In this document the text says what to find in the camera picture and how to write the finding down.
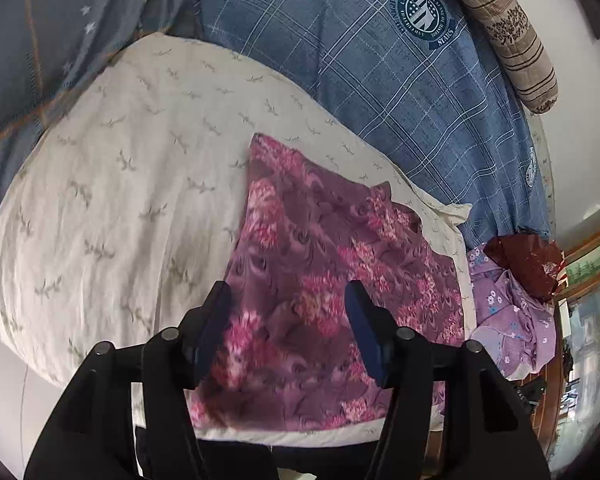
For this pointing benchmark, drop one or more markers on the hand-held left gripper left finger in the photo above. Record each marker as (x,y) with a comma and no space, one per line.
(213,331)

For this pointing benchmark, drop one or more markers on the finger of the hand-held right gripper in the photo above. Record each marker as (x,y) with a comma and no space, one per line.
(530,392)

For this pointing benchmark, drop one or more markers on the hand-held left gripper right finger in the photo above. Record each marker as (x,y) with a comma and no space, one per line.
(368,336)

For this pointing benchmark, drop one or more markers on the maroon floral shirt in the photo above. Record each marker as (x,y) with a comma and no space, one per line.
(330,285)

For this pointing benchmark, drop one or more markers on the lilac floral garment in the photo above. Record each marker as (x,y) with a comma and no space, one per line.
(510,320)

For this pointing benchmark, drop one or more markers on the wooden cabinet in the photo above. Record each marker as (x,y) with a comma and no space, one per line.
(585,280)

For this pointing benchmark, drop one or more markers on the dark red cloth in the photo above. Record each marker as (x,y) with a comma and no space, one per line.
(527,262)

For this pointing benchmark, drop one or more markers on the person's black pants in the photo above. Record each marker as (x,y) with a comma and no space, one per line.
(260,460)

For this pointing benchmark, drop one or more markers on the white leaf-print bedsheet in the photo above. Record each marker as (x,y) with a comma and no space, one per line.
(130,210)

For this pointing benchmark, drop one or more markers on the blue plaid quilt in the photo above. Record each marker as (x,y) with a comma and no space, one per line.
(380,85)

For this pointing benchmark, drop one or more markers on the grey-blue star-print pillow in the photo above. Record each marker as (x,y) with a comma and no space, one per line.
(55,45)

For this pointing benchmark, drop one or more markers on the beige striped pillow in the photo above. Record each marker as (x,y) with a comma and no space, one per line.
(505,25)

